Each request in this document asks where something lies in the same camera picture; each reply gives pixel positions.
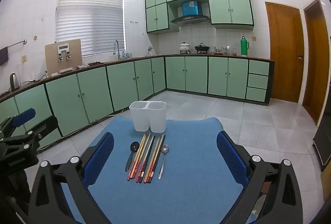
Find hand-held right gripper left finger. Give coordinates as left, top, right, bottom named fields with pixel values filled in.
left=27, top=132, right=115, bottom=224

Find wooden board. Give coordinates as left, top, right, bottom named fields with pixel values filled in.
left=44, top=39, right=83, bottom=75

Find white device on board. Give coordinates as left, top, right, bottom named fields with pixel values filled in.
left=56, top=43, right=72, bottom=61

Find white double utensil holder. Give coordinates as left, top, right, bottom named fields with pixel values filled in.
left=129, top=101, right=166, bottom=134

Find dark kitchen countertop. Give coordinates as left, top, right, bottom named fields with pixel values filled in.
left=0, top=54, right=275, bottom=103

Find steel electric kettle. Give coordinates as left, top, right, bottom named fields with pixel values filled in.
left=10, top=72, right=21, bottom=90

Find blue table mat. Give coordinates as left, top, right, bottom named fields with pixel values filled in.
left=61, top=117, right=259, bottom=224

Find green upper wall cabinets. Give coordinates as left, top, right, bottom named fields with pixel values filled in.
left=145, top=0, right=254, bottom=34

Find white window blind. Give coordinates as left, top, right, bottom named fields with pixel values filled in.
left=55, top=0, right=127, bottom=57

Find row of mixed chopsticks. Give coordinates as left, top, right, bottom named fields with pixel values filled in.
left=127, top=133, right=166, bottom=183

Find metal sink faucet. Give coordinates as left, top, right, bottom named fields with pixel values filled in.
left=113, top=40, right=121, bottom=60

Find range hood with blue cover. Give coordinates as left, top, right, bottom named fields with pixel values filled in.
left=170, top=0, right=211, bottom=26

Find metal spoon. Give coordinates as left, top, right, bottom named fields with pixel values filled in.
left=158, top=144, right=170, bottom=180

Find wooden door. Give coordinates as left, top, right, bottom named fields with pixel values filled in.
left=265, top=2, right=305, bottom=103
left=302, top=0, right=330, bottom=126

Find black cabinet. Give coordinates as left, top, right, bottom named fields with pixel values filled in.
left=312, top=110, right=331, bottom=171

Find green lower kitchen cabinets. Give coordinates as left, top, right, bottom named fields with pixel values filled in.
left=0, top=55, right=275, bottom=155

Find metal towel rail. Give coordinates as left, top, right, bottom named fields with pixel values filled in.
left=0, top=39, right=28, bottom=50

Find dark hanging towel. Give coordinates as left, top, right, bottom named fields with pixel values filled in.
left=0, top=47, right=9, bottom=66

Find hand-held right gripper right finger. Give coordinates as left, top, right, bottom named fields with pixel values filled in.
left=216, top=130, right=303, bottom=224

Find green thermos flask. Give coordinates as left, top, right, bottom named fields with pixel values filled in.
left=240, top=36, right=249, bottom=56

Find black wok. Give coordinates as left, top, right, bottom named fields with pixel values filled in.
left=194, top=43, right=209, bottom=54

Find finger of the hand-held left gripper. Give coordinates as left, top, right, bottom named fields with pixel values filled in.
left=16, top=115, right=62, bottom=155
left=0, top=108, right=36, bottom=137

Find black spoon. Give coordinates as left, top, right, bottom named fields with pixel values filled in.
left=125, top=142, right=140, bottom=172

